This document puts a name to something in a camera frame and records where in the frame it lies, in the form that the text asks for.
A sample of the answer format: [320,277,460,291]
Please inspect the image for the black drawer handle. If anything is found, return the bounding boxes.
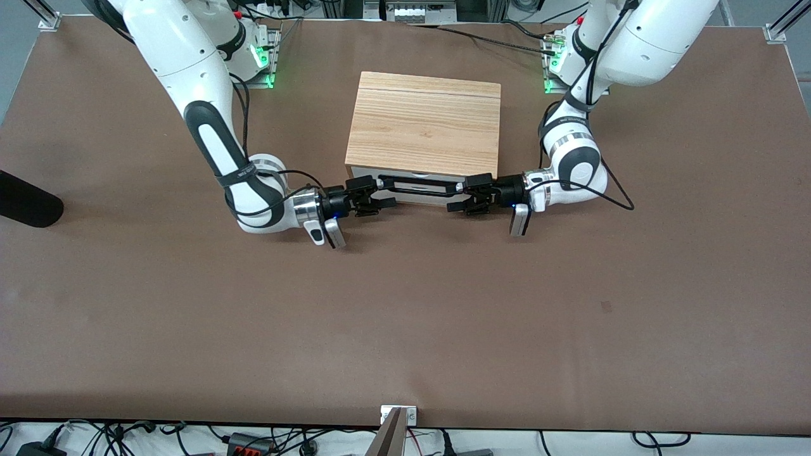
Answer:
[378,177,468,196]

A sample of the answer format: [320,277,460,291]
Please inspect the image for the silver camera mount bracket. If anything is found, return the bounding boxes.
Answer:
[364,405,418,456]

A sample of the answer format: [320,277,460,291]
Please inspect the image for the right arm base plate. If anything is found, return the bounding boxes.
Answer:
[244,28,281,89]

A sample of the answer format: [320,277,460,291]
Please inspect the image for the black cable on table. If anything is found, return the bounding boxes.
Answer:
[409,23,562,55]

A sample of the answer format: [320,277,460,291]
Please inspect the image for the black looped cable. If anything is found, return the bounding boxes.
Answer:
[632,431,693,448]

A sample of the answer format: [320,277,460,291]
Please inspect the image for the wooden drawer cabinet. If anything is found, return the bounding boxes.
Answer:
[344,71,503,207]

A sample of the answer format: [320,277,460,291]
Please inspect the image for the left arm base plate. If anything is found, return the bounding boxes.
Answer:
[543,37,610,96]

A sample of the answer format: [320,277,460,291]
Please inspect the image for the grey power strip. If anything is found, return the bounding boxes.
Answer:
[385,0,458,26]

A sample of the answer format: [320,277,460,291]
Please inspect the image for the aluminium frame post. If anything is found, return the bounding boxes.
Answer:
[24,0,62,31]
[764,0,811,43]

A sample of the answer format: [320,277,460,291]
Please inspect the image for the black rounded cylinder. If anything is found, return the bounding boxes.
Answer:
[0,169,65,229]

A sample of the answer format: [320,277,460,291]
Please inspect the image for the black box red connectors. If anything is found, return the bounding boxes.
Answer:
[226,433,275,456]

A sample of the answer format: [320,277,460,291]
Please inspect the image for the black power adapter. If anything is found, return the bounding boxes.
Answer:
[16,441,68,456]

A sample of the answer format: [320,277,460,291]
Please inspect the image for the white-fronted wooden drawer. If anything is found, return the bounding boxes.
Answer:
[351,165,499,207]

